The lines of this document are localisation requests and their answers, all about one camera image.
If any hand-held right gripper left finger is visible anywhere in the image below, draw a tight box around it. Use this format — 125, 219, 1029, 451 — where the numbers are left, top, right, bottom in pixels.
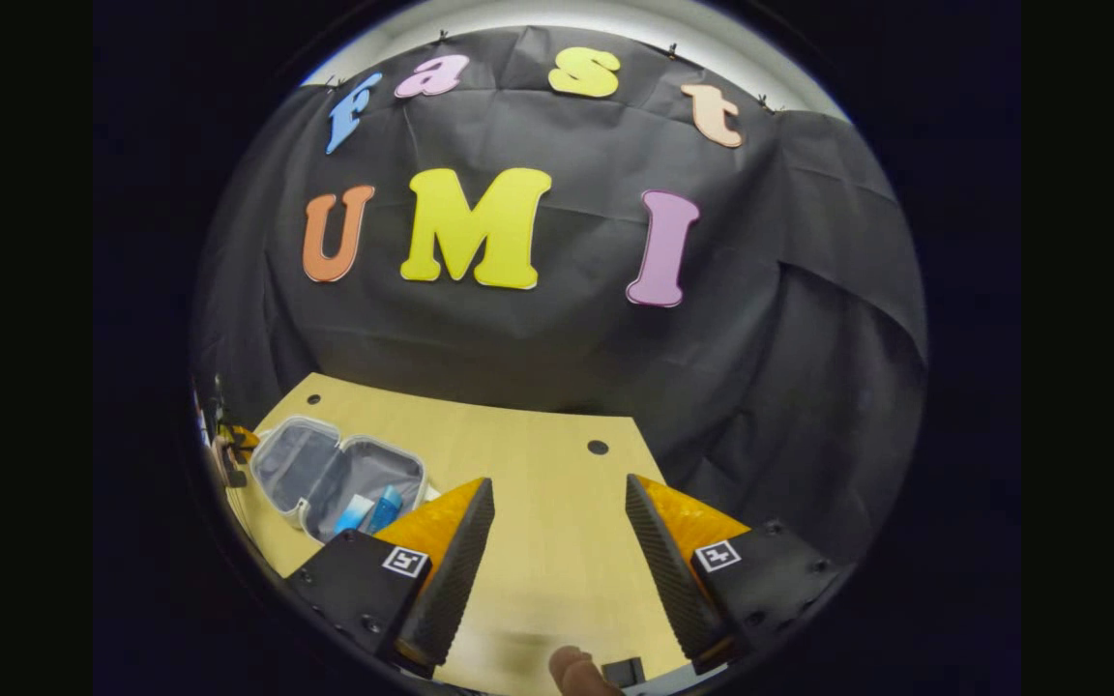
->
286, 477, 497, 678

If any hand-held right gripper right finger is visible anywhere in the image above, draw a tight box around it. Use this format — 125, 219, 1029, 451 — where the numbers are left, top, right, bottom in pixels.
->
625, 474, 853, 676

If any blue capped bottle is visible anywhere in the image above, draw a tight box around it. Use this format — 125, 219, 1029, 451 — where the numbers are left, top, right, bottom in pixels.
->
366, 485, 404, 536

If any clear pale blue tube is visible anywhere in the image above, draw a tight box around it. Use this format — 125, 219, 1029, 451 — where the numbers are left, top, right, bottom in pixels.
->
335, 493, 376, 536

